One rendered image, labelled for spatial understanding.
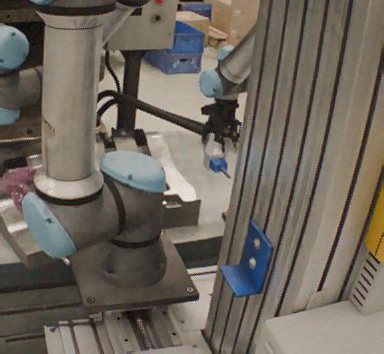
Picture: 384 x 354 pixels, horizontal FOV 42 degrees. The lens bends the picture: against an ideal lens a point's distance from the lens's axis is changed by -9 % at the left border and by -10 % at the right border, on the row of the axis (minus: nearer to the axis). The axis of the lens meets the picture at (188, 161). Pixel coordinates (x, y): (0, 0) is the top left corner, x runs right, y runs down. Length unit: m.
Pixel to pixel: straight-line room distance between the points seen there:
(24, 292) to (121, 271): 0.67
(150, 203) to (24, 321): 0.88
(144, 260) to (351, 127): 0.53
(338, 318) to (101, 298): 0.45
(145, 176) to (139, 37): 1.41
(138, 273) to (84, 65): 0.42
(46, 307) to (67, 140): 0.97
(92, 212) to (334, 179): 0.40
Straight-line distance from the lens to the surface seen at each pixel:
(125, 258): 0.98
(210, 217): 1.67
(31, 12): 2.06
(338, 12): 0.59
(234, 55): 1.33
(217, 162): 1.68
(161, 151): 1.77
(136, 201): 0.91
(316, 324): 0.71
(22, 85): 1.03
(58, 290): 1.62
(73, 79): 0.75
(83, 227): 0.85
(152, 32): 2.27
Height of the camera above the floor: 1.71
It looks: 27 degrees down
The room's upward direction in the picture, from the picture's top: 7 degrees clockwise
